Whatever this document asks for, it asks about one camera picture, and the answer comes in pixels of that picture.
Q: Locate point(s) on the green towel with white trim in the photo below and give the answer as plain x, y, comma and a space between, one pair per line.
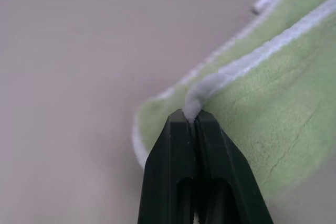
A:
265, 103

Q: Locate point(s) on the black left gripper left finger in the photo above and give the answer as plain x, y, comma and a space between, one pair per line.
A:
168, 171

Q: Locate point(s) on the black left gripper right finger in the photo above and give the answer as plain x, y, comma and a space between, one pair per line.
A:
223, 176

